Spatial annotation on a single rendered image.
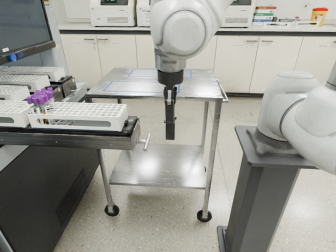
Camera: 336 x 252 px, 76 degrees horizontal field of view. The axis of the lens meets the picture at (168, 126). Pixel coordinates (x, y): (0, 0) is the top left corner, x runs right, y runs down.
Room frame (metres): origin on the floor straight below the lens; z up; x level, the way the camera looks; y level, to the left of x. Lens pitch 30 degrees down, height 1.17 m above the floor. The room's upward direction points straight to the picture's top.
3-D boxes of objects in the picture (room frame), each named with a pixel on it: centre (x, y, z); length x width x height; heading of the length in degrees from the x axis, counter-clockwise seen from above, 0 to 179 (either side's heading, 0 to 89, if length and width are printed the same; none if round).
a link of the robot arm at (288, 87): (0.68, -0.41, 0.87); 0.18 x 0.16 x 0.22; 5
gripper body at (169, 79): (0.62, -0.01, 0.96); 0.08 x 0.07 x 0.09; 176
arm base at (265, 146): (0.71, -0.41, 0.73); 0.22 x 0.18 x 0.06; 176
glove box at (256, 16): (3.28, -1.28, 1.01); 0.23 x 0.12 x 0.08; 85
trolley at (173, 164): (1.10, 0.05, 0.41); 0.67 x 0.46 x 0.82; 86
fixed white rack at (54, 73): (1.13, 0.71, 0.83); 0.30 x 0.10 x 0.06; 86
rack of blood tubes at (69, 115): (0.64, 0.29, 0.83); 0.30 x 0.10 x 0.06; 86
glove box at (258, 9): (3.28, -1.31, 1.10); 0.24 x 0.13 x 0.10; 84
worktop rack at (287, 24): (2.95, -1.34, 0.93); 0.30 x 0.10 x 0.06; 78
